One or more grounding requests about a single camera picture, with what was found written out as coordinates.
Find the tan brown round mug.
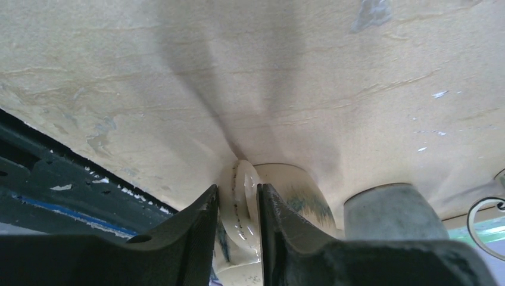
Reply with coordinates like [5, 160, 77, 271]
[213, 160, 345, 285]

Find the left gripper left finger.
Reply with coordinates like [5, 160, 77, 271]
[1, 185, 218, 285]

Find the green floral tray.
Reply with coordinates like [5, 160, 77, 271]
[448, 217, 504, 246]

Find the black base frame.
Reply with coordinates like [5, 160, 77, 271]
[1, 111, 176, 242]

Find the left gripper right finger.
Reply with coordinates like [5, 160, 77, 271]
[257, 184, 496, 285]

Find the blue-grey round mug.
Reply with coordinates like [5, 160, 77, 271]
[344, 183, 449, 240]

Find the pale speckled mug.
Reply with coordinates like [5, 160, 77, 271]
[466, 170, 504, 261]

